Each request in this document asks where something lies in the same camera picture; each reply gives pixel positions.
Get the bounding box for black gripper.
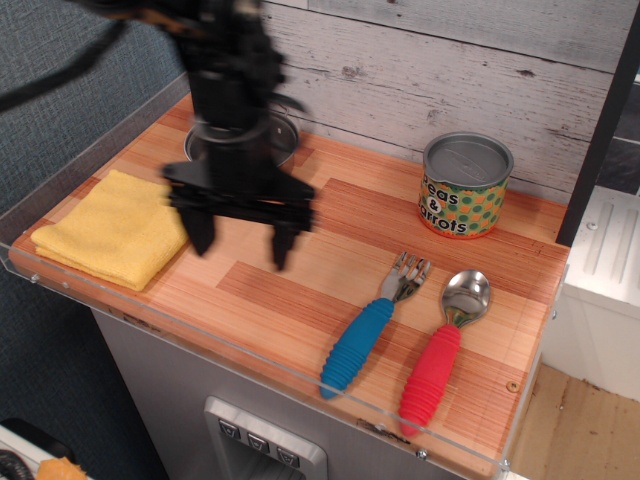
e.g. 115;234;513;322
162;127;314;271

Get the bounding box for yellow rag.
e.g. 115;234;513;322
31;170;187;292

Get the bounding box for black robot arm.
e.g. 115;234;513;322
81;1;315;270

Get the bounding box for grey toy fridge cabinet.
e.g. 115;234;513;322
89;307;481;480

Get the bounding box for silver dispenser button panel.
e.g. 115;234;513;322
204;396;329;479

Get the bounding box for peas and carrots can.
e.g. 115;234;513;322
418;132;514;240

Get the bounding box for orange cloth at corner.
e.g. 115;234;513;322
35;457;89;480

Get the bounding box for white toy sink unit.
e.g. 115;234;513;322
541;186;639;400

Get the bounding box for steel pot with handles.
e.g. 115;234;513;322
183;111;300;173

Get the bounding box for blue handled fork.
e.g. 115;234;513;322
319;252;431;400

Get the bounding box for clear acrylic guard rail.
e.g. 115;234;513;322
1;84;568;479

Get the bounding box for red handled spoon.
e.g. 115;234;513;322
399;270;491;437

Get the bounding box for black sleeved cable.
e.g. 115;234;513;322
0;14;126;114

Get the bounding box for black vertical post right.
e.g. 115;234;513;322
555;0;640;247

